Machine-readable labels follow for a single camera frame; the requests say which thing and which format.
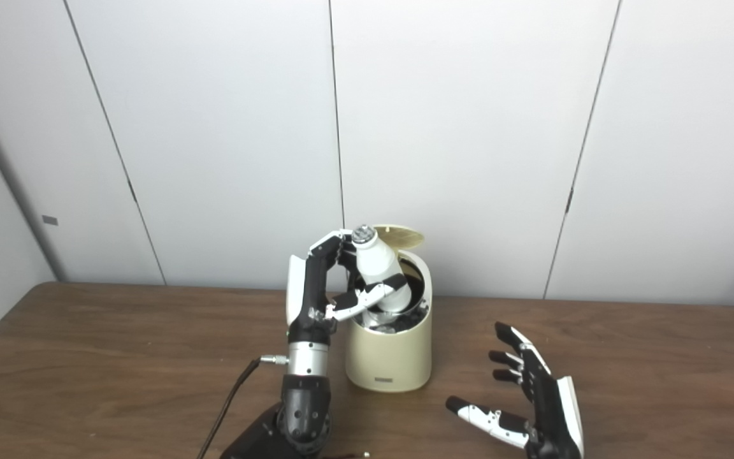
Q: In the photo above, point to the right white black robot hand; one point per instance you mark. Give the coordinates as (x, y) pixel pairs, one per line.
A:
(552, 414)

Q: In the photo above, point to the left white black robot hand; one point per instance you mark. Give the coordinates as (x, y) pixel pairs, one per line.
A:
(306, 299)

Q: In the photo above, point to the small white plastic bottle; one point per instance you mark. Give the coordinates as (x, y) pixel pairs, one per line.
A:
(380, 261)

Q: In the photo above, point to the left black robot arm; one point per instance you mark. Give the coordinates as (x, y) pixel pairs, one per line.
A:
(306, 401)

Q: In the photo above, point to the black bin liner bag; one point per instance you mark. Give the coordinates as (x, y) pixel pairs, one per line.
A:
(405, 322)

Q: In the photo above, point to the cream-colored plastic bin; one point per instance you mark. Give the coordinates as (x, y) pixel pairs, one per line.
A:
(392, 357)

